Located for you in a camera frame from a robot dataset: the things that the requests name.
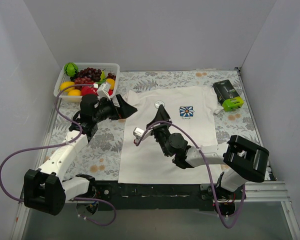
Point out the yellow toy lemon left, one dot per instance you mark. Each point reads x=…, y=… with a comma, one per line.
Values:
x=67, y=86

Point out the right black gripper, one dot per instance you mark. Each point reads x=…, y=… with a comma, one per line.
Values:
x=157, y=125

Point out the dark purple grape bunch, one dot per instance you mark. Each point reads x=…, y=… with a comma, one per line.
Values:
x=92, y=73

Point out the aluminium frame rail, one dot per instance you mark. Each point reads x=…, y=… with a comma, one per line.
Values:
x=268, y=212

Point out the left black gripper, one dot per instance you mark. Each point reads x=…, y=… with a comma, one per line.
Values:
x=117, y=111

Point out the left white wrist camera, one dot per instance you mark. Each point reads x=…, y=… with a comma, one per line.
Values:
x=102, y=90

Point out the yellow toy lemon right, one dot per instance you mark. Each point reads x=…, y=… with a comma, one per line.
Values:
x=112, y=83

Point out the small round brooch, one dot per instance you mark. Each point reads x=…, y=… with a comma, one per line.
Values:
x=159, y=103

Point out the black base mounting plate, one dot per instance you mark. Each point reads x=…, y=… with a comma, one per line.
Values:
x=126, y=196

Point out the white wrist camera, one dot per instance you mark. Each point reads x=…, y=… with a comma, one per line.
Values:
x=102, y=90
x=141, y=135

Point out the red grape bunch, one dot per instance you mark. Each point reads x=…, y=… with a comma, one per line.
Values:
x=82, y=80

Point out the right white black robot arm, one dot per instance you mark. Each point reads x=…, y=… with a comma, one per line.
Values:
x=215, y=155

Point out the toy watermelon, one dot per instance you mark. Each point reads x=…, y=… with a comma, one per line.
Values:
x=70, y=69

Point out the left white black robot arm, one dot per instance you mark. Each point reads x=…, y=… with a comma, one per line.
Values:
x=45, y=189

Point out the white t-shirt with flower print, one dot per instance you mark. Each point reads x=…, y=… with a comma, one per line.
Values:
x=191, y=109

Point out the yellow toy lemon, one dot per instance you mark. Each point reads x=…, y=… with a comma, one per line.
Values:
x=112, y=83
x=74, y=93
x=67, y=86

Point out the black green product box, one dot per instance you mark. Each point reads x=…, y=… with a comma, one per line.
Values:
x=227, y=96

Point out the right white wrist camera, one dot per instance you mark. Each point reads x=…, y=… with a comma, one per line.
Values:
x=141, y=135

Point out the yellow toy lemon front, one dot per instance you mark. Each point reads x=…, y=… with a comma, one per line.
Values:
x=74, y=93

